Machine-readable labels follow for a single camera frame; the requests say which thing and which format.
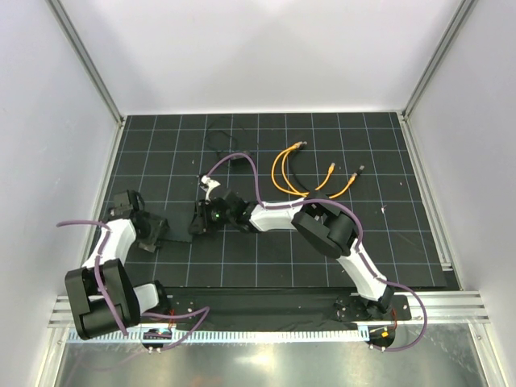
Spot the thin black power cord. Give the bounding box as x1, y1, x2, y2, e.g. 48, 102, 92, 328
204, 115, 261, 160

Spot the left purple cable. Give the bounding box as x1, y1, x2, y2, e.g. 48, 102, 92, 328
56, 219, 210, 352

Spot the yellow ethernet cable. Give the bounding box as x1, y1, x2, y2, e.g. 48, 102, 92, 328
272, 141, 338, 197
281, 141, 360, 200

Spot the black power adapter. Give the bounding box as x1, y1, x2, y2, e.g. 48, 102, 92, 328
228, 152, 252, 173

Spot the black network switch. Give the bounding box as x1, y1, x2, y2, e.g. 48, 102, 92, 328
162, 206, 194, 243

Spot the black grid mat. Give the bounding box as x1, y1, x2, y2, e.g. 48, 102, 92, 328
102, 112, 452, 289

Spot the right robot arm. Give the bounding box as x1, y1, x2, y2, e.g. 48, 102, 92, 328
188, 189, 394, 319

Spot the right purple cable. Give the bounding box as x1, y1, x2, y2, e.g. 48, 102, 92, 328
207, 152, 428, 354

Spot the purple cable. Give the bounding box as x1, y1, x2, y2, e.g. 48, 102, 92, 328
207, 152, 428, 354
56, 219, 210, 352

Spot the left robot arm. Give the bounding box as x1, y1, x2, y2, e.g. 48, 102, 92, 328
57, 189, 171, 340

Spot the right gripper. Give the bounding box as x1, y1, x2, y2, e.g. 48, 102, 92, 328
189, 199, 234, 235

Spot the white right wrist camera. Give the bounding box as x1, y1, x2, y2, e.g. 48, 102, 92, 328
199, 175, 221, 202

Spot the aluminium frame rail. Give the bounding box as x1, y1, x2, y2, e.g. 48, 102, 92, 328
48, 291, 489, 328

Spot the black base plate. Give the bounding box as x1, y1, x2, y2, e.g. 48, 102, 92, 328
151, 287, 411, 332

